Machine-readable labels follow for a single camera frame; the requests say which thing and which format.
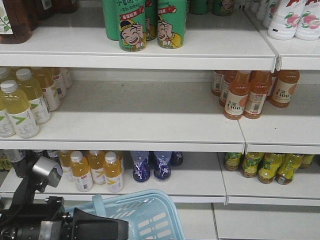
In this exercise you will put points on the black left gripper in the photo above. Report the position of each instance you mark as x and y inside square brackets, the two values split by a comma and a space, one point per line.
[48, 221]

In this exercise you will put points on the light blue plastic basket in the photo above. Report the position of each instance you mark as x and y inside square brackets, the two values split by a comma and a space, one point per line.
[151, 214]

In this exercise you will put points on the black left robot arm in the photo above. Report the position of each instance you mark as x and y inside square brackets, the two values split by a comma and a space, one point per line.
[7, 221]

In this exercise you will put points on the orange vitamin drink bottle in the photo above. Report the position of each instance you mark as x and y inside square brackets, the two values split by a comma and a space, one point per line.
[81, 171]
[113, 172]
[96, 159]
[65, 161]

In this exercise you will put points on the blue sports drink bottle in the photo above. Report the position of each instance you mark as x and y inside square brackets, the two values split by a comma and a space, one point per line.
[176, 158]
[141, 170]
[162, 168]

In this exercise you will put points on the dark tea bottle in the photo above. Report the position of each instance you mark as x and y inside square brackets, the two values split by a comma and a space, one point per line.
[54, 156]
[18, 159]
[40, 153]

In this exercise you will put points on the white metal shelf unit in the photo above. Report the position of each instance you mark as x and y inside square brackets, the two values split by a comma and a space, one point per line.
[160, 100]

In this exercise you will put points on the pale green drink bottle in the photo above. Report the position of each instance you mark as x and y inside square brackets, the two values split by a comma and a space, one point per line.
[31, 87]
[19, 109]
[6, 127]

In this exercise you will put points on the yellow lemon tea bottle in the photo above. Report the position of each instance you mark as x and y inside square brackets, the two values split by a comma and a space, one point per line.
[285, 173]
[270, 164]
[307, 161]
[232, 160]
[249, 167]

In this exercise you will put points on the green cartoon tea bottle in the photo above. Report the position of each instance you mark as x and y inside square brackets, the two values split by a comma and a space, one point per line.
[171, 23]
[131, 24]

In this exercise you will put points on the orange C100 juice bottle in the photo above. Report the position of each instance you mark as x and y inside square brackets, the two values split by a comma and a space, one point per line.
[284, 88]
[237, 95]
[259, 87]

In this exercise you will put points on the brown tea bottle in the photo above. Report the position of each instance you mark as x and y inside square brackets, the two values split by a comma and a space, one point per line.
[14, 22]

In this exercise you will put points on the white peach drink bottle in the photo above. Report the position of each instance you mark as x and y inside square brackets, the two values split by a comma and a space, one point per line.
[285, 19]
[308, 28]

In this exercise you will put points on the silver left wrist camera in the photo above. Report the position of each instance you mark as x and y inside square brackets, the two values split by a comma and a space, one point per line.
[48, 170]

